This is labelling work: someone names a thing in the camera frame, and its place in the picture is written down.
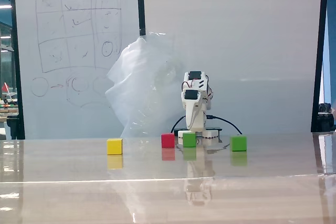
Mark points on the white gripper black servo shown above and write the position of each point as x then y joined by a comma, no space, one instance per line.
190,115

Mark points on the translucent plastic bag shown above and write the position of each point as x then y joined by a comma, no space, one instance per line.
141,90

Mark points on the green cube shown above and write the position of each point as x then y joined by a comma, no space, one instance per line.
189,140
238,143

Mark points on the flat black power board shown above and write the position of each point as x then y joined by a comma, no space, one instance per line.
214,129

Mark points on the red cube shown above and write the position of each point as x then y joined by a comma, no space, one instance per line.
168,140

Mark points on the black device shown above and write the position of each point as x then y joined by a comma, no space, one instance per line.
325,119

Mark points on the small red flag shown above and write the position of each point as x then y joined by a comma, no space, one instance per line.
5,87

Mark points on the yellow cube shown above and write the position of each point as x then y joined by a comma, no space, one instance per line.
114,146

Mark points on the whiteboard with marker grid drawing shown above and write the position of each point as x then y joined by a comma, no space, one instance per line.
78,98

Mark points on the plain white board panel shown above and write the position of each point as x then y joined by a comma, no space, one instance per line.
236,37

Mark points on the black board frame post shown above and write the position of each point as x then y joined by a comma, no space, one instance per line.
320,64
141,3
17,77

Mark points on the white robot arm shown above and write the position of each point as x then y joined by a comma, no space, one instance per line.
195,78

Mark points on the black board stand foot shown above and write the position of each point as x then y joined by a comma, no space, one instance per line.
11,127

